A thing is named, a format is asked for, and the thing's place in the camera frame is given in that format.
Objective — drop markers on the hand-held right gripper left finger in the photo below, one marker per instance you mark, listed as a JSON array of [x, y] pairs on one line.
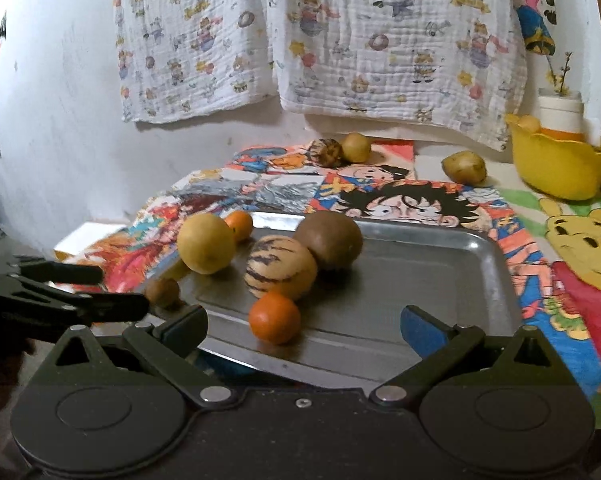
[[186, 327]]

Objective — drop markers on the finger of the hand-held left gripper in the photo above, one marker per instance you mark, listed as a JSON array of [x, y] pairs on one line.
[[70, 271], [115, 305]]

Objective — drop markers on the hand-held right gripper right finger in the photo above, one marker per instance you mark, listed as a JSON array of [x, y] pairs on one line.
[[420, 330]]

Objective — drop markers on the small brown fruit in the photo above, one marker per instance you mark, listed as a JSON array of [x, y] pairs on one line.
[[163, 292]]

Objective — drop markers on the grey metal tray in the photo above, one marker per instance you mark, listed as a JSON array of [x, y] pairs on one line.
[[380, 285]]

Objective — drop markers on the yellow pear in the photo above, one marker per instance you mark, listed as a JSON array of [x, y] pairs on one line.
[[205, 242]]

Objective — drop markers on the small orange mandarin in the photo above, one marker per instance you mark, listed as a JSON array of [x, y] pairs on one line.
[[240, 225], [274, 318]]

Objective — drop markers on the striped pepino melon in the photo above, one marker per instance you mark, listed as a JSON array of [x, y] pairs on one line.
[[325, 152], [280, 267]]

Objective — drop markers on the large brown round fruit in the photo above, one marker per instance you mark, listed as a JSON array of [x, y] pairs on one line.
[[329, 240]]

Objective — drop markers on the white box with orange tape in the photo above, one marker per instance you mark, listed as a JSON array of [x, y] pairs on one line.
[[88, 235]]

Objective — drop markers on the tan potato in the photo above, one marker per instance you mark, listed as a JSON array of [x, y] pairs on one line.
[[464, 167]]

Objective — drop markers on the yellow-green round fruit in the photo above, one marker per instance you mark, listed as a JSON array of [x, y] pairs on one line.
[[356, 147]]

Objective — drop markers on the yellow plastic basket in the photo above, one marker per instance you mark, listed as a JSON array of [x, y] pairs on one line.
[[560, 170]]

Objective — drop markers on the white jar with orange band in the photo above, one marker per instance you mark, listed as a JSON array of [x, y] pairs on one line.
[[560, 115]]

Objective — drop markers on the white printed muslin cloth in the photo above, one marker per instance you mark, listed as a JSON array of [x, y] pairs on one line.
[[390, 35], [190, 35]]

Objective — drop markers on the dry plant twig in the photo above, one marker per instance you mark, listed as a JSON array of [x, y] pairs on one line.
[[560, 72]]

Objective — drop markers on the colourful wall poster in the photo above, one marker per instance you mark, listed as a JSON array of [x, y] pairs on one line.
[[533, 15]]

